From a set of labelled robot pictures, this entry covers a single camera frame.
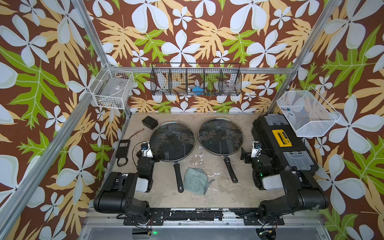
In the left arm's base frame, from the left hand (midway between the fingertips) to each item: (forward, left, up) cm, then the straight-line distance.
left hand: (152, 144), depth 89 cm
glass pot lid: (0, -13, +4) cm, 13 cm away
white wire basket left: (+24, +23, +23) cm, 41 cm away
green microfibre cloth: (-19, -27, -9) cm, 34 cm away
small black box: (+26, +8, -10) cm, 29 cm away
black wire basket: (+40, -41, +19) cm, 60 cm away
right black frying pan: (-7, -44, -3) cm, 45 cm away
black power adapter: (+2, +22, -11) cm, 25 cm away
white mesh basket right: (+10, -90, +17) cm, 92 cm away
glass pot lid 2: (+4, -41, +4) cm, 42 cm away
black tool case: (+3, -73, +6) cm, 73 cm away
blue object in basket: (+32, -28, +16) cm, 46 cm away
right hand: (0, -60, -3) cm, 60 cm away
